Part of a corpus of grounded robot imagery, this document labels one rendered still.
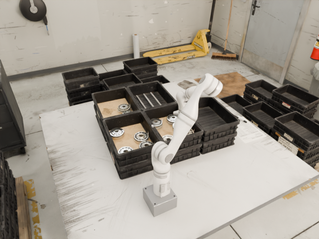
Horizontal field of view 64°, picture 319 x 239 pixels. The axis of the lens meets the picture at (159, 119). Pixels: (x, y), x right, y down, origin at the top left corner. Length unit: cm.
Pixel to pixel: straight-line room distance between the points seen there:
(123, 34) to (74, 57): 98
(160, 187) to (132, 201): 24
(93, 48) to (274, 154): 376
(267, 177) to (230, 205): 36
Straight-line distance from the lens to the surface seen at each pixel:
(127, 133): 186
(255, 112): 307
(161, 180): 142
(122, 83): 325
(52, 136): 219
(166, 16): 535
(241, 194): 172
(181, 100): 157
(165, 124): 193
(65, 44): 483
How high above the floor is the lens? 200
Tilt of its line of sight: 36 degrees down
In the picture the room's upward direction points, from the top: straight up
